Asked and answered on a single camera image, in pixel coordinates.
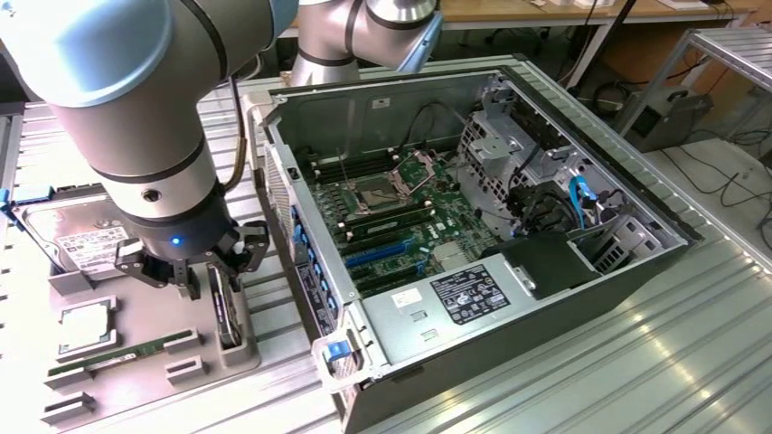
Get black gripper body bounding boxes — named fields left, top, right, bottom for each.
left=124, top=211, right=243, bottom=266

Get grey parts rack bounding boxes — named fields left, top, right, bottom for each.
left=40, top=260, right=261, bottom=427

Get silver hard disk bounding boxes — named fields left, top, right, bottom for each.
left=11, top=193, right=132, bottom=278

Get silver CPU chip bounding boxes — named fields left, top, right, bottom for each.
left=56, top=301, right=120, bottom=359

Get blue expansion slot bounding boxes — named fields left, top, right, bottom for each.
left=341, top=239, right=412, bottom=269

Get black expansion slot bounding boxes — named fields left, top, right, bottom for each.
left=349, top=261, right=424, bottom=290

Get CPU socket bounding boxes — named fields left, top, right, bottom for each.
left=351, top=175, right=401, bottom=214

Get installed green RAM stick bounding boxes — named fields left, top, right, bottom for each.
left=341, top=205, right=436, bottom=241

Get black RAM slot bank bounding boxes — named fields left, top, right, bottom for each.
left=311, top=151, right=397, bottom=184

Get green motherboard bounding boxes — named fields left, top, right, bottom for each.
left=299, top=147, right=505, bottom=296

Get silver chipset heatsink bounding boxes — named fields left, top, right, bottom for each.
left=429, top=242, right=473, bottom=269

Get grey power supply unit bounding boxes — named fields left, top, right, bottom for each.
left=360, top=251, right=536, bottom=367

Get metal disk bay cage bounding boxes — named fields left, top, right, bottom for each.
left=455, top=109, right=527, bottom=221

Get black open PC case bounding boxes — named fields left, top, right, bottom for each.
left=248, top=64, right=705, bottom=434

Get wooden desk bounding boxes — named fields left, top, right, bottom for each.
left=437, top=0, right=755, bottom=33

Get black stand pole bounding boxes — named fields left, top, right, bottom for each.
left=565, top=0, right=640, bottom=88

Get grey equipment box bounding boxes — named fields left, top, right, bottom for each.
left=625, top=87, right=716, bottom=153

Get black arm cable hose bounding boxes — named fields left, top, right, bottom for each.
left=219, top=74, right=251, bottom=191

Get blue disk carrier bracket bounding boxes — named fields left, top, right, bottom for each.
left=0, top=182, right=108, bottom=227

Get black looped wire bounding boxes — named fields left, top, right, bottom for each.
left=405, top=102, right=471, bottom=146

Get black plastic duct box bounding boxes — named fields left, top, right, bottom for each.
left=499, top=231, right=597, bottom=301

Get black power wire bundle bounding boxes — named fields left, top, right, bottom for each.
left=504, top=179, right=575, bottom=237

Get blue data wire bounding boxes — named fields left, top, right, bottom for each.
left=565, top=175, right=600, bottom=232

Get black floor cables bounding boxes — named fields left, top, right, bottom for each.
left=660, top=129, right=772, bottom=219

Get aluminium frame table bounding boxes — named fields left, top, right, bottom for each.
left=613, top=27, right=772, bottom=142

